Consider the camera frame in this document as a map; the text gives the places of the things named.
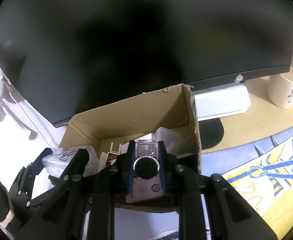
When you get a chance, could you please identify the clear plastic bag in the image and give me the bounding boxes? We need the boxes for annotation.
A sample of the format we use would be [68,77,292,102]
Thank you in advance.
[153,127,197,157]

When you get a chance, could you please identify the brown cardboard box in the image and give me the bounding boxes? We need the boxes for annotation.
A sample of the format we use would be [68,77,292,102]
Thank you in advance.
[60,84,201,213]

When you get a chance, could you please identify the clear perfume bottle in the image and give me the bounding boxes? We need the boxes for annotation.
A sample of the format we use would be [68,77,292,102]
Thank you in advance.
[133,140,160,180]

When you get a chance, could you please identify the cream plastic holder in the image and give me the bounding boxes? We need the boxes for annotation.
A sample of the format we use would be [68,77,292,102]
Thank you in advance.
[98,142,122,171]

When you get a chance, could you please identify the pink printed box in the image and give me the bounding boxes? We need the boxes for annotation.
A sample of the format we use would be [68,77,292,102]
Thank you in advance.
[121,133,164,204]

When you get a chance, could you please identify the white monitor stand box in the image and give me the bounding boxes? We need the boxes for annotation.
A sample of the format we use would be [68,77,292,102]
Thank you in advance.
[193,83,251,121]

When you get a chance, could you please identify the cream ceramic mug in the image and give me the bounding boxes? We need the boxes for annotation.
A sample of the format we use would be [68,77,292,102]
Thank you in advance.
[266,64,293,109]

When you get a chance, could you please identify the yellow blue 404 rug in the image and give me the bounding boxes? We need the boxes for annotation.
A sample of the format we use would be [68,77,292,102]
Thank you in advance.
[223,136,293,239]

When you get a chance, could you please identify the person left hand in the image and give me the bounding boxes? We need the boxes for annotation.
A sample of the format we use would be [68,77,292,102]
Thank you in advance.
[0,210,15,228]

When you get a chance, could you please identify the black computer monitor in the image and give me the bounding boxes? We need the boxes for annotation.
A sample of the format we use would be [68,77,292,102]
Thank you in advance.
[0,0,293,125]

